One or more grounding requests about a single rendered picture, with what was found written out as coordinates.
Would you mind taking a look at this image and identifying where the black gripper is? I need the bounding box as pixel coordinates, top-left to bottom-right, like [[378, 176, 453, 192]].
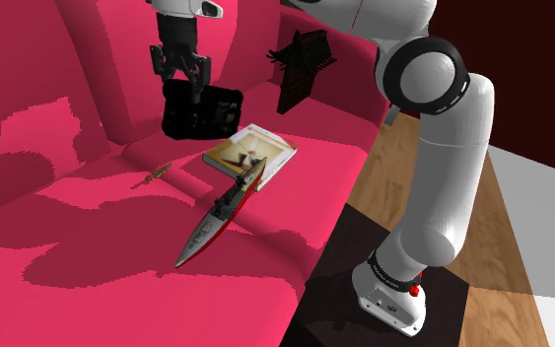
[[149, 12, 213, 104]]

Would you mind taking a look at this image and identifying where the black boxy object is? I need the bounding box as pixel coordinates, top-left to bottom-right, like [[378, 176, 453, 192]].
[[161, 78, 245, 142]]

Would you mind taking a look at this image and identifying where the cream and red book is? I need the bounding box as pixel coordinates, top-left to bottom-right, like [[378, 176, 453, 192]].
[[201, 122, 300, 193]]

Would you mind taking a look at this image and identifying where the small brown stick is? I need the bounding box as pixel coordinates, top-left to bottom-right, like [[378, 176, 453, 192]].
[[143, 163, 173, 183]]

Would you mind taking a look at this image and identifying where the dark model building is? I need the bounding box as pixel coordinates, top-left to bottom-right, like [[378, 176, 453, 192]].
[[265, 29, 339, 116]]

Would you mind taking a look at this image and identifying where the grey model warship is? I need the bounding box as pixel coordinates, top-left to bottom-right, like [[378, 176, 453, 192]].
[[173, 157, 268, 270]]

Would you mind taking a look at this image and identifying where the red sofa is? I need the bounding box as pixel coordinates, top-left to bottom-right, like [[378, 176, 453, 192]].
[[0, 0, 393, 347]]

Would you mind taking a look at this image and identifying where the dark robot stand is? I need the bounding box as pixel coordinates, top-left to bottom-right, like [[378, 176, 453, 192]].
[[278, 202, 471, 347]]

